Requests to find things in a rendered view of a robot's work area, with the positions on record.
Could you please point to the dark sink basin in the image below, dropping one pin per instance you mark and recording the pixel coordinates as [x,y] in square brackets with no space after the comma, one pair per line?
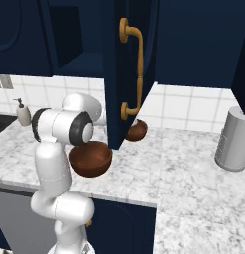
[1,123]

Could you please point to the open navy cabinet door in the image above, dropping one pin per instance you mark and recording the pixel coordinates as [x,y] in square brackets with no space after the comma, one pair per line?
[122,72]

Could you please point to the grey ribbed canister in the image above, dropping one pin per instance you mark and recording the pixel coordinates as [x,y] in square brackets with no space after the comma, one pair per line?
[233,140]

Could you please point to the grey wall outlet plate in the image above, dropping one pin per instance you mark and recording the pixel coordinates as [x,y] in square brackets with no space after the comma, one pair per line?
[3,81]

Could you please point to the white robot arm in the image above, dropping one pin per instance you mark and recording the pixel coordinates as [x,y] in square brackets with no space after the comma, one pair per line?
[54,165]

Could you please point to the open navy wall cabinet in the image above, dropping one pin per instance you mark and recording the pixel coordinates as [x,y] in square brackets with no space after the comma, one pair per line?
[77,39]

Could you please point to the brass base cabinet knob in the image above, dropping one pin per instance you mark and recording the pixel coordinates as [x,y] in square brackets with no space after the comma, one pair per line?
[89,223]

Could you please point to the closed navy wall cabinet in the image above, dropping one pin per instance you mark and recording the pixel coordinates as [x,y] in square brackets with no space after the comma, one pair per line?
[196,39]

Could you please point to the white soap dispenser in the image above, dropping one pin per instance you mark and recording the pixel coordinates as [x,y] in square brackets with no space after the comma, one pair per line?
[23,114]

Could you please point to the large brown wooden bowl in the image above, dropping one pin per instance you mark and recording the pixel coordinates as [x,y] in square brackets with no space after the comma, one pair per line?
[92,160]

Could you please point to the navy base cabinet door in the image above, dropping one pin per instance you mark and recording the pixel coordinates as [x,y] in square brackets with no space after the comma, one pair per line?
[124,228]

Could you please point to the grey dishwasher front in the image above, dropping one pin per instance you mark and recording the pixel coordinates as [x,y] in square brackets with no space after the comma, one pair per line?
[21,221]

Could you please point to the small brown wooden bowl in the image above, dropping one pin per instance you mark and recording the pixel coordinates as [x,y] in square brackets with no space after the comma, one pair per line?
[138,131]

